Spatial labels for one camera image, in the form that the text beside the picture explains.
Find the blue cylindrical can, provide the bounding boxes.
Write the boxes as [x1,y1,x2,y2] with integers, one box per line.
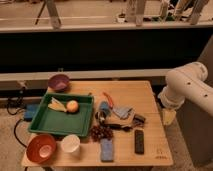
[99,101,111,116]

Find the black remote control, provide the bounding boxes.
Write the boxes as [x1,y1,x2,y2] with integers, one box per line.
[135,130,144,154]

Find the red bowl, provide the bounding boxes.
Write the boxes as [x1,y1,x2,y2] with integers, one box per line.
[26,134,57,164]

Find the peach fruit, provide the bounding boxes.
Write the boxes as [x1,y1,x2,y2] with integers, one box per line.
[66,100,79,113]

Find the blue power box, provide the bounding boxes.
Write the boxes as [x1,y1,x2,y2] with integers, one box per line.
[24,104,38,121]

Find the bunch of dark grapes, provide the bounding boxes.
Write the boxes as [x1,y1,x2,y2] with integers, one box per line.
[90,125,113,142]

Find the white cup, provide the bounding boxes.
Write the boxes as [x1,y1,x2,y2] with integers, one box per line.
[61,134,80,153]

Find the green plastic tray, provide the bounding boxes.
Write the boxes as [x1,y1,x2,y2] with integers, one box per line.
[28,93,94,137]

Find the yellow banana piece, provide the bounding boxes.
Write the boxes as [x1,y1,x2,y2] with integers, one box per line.
[48,97,67,112]

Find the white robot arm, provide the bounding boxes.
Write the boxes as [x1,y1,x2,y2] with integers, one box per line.
[158,62,213,125]

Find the orange carrot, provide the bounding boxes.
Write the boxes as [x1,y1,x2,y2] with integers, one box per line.
[103,92,114,108]

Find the grey folded cloth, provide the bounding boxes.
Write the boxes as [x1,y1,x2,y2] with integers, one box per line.
[113,107,133,119]

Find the purple bowl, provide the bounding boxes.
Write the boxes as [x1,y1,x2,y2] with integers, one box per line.
[48,74,70,92]

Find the black cable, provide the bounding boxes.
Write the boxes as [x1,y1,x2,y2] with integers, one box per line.
[6,87,28,148]

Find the blue sponge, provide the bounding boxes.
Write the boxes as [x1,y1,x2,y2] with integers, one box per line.
[100,139,114,162]

